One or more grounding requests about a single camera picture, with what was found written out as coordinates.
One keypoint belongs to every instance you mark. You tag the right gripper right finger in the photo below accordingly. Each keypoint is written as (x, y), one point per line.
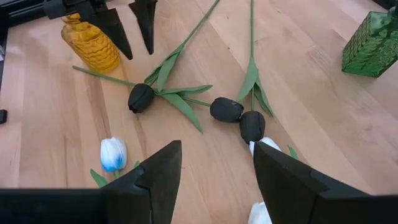
(295, 193)

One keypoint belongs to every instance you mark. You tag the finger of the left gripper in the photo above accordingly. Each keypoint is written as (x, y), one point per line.
(115, 34)
(146, 21)

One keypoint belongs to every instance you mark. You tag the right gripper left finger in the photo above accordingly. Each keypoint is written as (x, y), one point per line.
(155, 186)

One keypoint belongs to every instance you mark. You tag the black artificial tulip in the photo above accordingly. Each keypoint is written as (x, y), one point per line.
(226, 109)
(252, 126)
(141, 98)

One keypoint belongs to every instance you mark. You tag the yellow textured glass vase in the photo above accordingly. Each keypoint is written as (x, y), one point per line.
(93, 46)

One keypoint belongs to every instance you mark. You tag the green textured glass vase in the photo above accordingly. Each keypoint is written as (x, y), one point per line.
(370, 46)

